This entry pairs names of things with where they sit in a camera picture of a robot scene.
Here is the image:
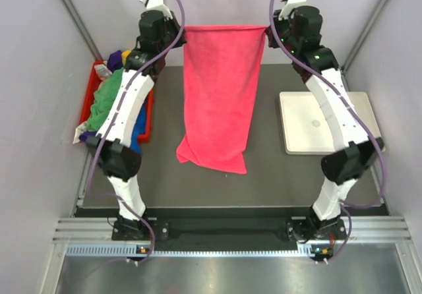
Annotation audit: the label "purple towel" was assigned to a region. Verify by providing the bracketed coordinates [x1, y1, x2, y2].
[78, 131, 99, 148]
[107, 50, 123, 73]

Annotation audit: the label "red plastic bin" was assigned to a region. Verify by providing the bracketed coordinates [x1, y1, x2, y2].
[79, 60, 154, 144]

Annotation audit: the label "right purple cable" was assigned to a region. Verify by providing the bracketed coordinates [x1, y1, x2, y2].
[269, 0, 387, 265]

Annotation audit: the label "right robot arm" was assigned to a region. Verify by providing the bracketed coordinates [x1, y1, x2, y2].
[266, 5, 384, 239]

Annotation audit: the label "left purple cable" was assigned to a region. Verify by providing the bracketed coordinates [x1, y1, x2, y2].
[86, 0, 187, 265]

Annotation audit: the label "blue towel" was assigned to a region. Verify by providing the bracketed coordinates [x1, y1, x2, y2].
[130, 104, 147, 154]

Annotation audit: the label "green towel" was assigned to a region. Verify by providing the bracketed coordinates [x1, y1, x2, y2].
[86, 69, 124, 132]

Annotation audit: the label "aluminium frame rail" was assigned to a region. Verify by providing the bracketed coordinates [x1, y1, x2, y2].
[53, 216, 411, 260]

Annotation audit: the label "white plastic tray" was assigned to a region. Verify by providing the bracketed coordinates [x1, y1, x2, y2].
[279, 92, 381, 156]

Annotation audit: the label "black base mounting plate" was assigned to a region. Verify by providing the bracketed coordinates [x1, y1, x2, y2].
[111, 206, 346, 252]

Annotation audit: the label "purple cable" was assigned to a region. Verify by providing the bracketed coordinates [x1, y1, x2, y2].
[86, 0, 187, 265]
[269, 0, 387, 265]

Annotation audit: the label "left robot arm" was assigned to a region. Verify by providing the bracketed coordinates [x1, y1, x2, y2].
[87, 9, 186, 239]

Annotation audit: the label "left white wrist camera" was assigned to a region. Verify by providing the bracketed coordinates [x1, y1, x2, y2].
[138, 0, 173, 19]

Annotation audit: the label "purple towel back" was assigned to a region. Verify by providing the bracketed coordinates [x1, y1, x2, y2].
[107, 50, 123, 73]

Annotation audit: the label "pink towel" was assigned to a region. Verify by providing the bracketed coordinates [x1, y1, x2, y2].
[176, 25, 266, 175]

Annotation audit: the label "yellow patterned towel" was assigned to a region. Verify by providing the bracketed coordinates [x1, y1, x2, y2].
[121, 49, 132, 64]

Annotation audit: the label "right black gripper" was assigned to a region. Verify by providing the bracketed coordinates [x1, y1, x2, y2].
[266, 8, 299, 55]

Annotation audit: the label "white patterned towel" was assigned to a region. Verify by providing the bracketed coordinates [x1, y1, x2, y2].
[94, 63, 113, 81]

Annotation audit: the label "purple towel front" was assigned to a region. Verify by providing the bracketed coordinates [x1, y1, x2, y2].
[78, 131, 99, 148]

